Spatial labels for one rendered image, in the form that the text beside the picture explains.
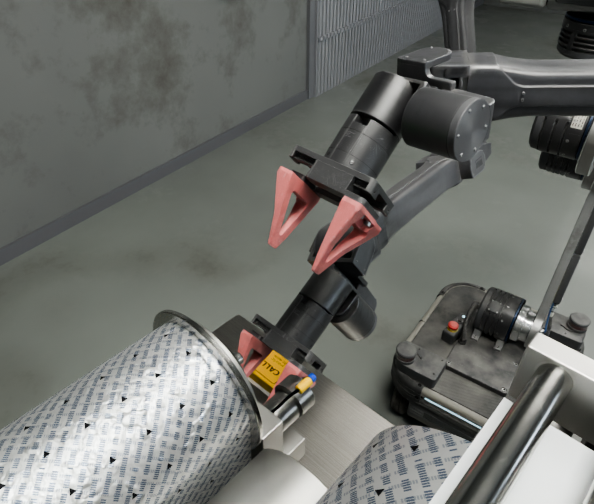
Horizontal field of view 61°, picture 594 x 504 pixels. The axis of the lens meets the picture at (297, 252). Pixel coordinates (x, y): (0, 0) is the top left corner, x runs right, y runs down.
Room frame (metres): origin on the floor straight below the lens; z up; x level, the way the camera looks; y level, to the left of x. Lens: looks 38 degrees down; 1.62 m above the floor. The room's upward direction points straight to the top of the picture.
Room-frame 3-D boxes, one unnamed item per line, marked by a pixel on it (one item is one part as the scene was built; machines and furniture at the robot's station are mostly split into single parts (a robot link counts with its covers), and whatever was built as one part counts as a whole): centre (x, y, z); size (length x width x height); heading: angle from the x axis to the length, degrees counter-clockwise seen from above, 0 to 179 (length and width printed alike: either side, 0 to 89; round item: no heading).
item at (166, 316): (0.29, 0.08, 1.25); 0.15 x 0.01 x 0.15; 47
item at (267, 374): (0.57, 0.04, 0.91); 0.07 x 0.07 x 0.02; 47
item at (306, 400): (0.33, 0.00, 1.18); 0.04 x 0.02 x 0.04; 47
